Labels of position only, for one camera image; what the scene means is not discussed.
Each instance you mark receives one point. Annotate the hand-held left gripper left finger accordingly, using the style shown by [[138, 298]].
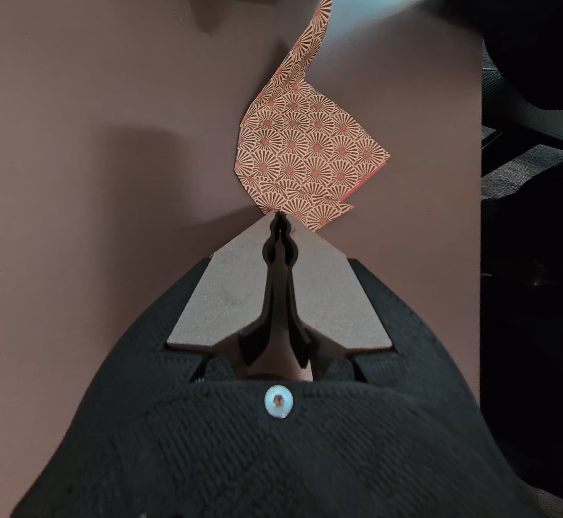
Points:
[[220, 307]]

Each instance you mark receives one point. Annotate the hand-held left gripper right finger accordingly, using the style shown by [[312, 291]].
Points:
[[338, 307]]

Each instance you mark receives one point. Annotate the fan-patterned origami paper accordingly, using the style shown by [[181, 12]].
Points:
[[299, 144]]

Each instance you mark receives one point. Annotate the black mesh office chair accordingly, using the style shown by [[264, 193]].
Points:
[[497, 91]]

